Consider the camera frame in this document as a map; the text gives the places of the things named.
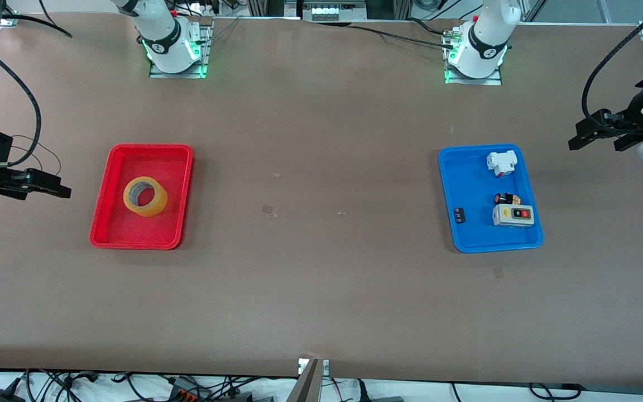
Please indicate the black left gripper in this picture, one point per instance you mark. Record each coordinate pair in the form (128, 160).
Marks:
(636, 109)

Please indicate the yellow clear tape roll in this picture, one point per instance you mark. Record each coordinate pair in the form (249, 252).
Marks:
(157, 207)

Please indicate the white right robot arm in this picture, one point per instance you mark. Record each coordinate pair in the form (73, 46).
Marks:
(161, 30)

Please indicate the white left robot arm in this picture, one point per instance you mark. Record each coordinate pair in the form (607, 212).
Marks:
(483, 39)

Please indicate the clear tape patch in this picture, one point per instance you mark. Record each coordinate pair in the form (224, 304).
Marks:
(268, 209)

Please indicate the red plastic tray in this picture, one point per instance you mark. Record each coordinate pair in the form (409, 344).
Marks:
(126, 231)

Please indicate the white circuit breaker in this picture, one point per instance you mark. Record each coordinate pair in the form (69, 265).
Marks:
(501, 162)

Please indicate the black red push button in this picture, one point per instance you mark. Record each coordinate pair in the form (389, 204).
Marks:
(505, 197)

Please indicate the blue plastic tray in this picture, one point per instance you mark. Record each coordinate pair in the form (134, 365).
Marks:
(478, 184)

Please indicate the small black connector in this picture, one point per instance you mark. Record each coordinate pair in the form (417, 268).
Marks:
(459, 215)

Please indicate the black power adapter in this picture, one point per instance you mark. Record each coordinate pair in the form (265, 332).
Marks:
(0, 395)

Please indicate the orange black connector box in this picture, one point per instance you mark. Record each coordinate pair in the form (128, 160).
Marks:
(187, 389)

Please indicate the white power strip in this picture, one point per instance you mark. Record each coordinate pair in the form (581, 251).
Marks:
(330, 11)

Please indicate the grey on-off switch box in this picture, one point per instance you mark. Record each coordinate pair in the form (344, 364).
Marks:
(513, 215)

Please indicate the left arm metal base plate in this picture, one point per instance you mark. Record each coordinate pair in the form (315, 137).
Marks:
(492, 81)

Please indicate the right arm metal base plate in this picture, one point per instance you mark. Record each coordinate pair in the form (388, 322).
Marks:
(207, 56)

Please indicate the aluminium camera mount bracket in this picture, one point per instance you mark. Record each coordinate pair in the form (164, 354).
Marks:
(310, 382)

